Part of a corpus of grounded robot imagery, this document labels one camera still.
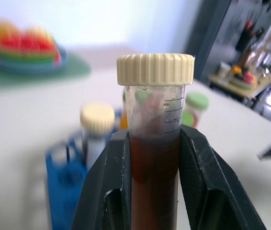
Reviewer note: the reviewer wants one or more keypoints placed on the dark grey pillar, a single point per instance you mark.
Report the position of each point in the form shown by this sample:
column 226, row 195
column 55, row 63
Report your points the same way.
column 207, row 40

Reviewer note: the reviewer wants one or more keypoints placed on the cream-capped white test tube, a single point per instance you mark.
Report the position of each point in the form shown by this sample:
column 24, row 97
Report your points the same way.
column 97, row 129

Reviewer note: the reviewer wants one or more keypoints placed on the green round mat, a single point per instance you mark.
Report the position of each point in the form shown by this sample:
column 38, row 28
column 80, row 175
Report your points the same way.
column 73, row 67

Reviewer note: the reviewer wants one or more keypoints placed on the cream-capped tube with brown liquid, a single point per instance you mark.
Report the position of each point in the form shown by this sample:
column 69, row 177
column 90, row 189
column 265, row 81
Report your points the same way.
column 155, row 100

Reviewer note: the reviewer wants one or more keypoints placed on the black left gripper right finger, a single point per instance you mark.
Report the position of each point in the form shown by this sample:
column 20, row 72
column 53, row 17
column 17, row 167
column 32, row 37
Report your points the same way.
column 212, row 182

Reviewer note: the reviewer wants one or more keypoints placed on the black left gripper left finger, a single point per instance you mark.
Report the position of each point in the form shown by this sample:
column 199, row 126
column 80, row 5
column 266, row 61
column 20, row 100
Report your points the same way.
column 104, row 177

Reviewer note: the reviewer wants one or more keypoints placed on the wooden shelf with clutter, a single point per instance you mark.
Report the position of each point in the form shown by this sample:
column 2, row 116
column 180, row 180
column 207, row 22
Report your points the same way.
column 252, row 60

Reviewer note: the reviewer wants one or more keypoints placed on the blue test tube rack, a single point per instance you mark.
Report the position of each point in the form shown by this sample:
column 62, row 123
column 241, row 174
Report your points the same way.
column 63, row 182

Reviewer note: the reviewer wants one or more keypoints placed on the green-capped test tube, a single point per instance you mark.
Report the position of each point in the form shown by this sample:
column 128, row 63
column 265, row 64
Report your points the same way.
column 196, row 107

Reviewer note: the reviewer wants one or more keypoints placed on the orange liquid test tube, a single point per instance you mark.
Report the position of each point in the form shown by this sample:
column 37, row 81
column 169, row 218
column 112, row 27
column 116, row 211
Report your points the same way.
column 124, row 117

